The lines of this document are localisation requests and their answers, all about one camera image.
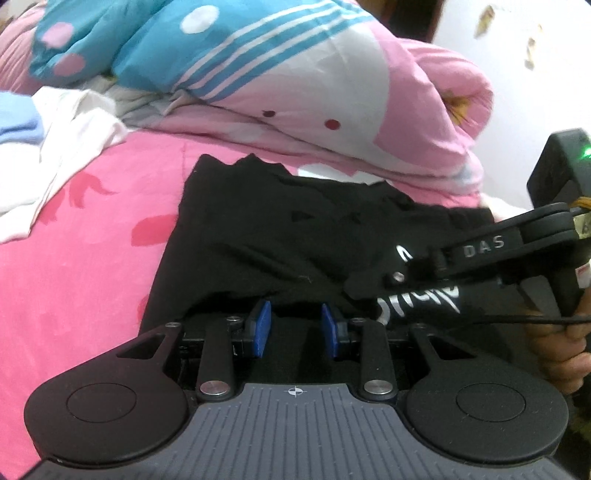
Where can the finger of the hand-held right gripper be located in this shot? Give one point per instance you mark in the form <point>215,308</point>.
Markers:
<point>388,279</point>

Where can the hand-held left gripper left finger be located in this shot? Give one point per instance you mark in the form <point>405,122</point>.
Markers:
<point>262,332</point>

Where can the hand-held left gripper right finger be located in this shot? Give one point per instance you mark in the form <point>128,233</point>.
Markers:
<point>328,332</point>

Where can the black printed t-shirt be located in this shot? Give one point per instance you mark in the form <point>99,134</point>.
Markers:
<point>277,230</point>

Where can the person's right hand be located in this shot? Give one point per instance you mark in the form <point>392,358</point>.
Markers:
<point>554,350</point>

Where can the pink floral blanket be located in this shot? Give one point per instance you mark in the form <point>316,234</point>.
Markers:
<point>92,277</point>

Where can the pink and blue quilt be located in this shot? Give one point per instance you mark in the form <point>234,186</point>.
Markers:
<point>323,92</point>

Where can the wooden door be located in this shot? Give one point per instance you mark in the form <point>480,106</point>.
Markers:
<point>406,23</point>

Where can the crumpled white shirt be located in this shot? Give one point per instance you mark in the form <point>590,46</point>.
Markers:
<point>74,134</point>

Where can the light blue cloth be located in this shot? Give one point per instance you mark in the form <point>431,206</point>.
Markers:
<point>18,120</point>

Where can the yellow hanging wall item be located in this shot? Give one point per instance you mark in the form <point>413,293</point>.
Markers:
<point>485,18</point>

